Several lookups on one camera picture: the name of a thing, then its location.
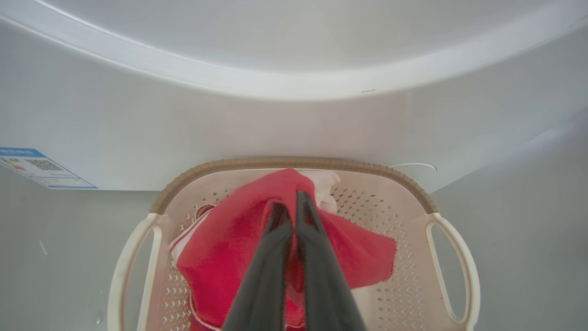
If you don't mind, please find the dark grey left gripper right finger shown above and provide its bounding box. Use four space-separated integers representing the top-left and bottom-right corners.
295 190 368 331

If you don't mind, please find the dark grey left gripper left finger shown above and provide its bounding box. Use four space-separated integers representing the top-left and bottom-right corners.
222 202 294 331

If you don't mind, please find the red and white clothing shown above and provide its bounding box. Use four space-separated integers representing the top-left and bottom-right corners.
170 168 398 331

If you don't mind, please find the cream laundry basket brown rim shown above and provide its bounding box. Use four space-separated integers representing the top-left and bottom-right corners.
107 156 481 331

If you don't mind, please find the white front-load washing machine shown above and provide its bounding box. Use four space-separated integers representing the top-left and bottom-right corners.
0 0 588 194

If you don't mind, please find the round white filter cover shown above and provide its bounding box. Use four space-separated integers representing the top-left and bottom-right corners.
388 163 437 185

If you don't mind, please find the blue energy label sticker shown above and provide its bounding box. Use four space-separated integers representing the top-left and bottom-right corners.
0 147 98 190

